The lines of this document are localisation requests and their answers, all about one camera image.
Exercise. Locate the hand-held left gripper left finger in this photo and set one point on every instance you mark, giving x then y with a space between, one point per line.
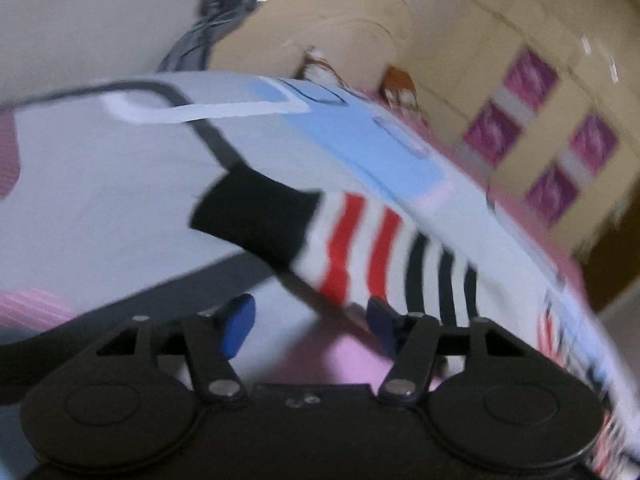
238 324

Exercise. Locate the brown door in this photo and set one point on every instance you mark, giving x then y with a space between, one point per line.
622 245

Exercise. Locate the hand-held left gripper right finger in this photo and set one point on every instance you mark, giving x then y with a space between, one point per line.
381 321

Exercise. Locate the orange patterned pillow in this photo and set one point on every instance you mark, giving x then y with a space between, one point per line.
398 85

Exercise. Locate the striped knit sweater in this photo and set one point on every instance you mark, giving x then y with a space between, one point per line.
350 250

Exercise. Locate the cream headboard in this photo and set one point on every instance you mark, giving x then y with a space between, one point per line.
320 15

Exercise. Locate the small plush doll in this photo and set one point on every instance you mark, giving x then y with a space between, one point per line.
316 66

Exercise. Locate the cream wardrobe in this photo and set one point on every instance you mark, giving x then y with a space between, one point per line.
465 50

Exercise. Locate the pink wall poster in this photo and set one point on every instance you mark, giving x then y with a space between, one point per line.
595 142
530 77
492 132
552 192

